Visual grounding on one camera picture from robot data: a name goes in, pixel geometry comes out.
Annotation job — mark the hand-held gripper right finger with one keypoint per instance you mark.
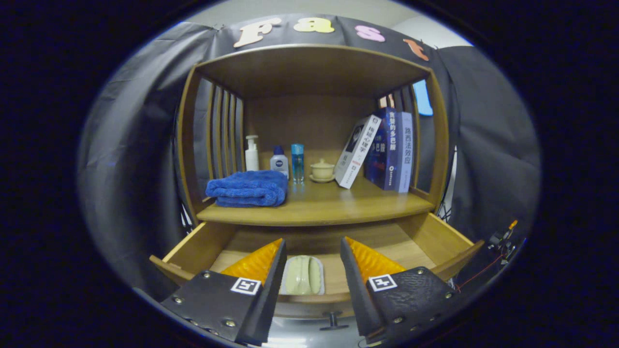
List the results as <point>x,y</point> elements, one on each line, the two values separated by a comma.
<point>355,295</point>

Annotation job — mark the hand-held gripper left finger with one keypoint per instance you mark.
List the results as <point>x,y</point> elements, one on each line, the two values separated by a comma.
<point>271,295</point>

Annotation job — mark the black drawer knob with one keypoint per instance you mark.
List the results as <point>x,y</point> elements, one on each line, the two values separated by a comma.
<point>332,321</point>

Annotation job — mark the wooden drawer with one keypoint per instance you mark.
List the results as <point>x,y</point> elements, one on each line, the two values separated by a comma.
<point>425,237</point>

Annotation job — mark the wooden countertop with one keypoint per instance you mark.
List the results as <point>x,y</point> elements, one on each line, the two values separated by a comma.
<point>329,203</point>

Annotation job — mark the wooden cabinet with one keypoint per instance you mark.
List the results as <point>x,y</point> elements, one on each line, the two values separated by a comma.
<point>309,67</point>

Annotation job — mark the folded blue towel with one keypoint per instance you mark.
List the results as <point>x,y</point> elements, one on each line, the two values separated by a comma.
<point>246,188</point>

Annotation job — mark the beige lidded tea cup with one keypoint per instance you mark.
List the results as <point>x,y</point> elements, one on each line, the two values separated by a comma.
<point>322,170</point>

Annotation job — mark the white bottle with blue cap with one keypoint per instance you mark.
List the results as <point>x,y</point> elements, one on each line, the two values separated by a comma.
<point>279,162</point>

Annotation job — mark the clear blue bottle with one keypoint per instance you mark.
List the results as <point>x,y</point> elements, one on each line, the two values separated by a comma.
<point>297,162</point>

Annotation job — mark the white pump bottle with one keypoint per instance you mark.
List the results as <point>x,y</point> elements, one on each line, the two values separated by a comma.
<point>251,157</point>

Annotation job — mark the white book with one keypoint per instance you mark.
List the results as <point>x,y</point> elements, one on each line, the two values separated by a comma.
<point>358,150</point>

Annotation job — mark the dark blue book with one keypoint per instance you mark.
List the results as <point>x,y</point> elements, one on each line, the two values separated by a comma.
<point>387,150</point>

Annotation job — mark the pale purple book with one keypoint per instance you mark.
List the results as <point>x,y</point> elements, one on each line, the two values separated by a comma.
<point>406,150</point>

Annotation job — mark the black equipment with orange part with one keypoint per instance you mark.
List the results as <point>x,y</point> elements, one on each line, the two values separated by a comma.
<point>503,239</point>

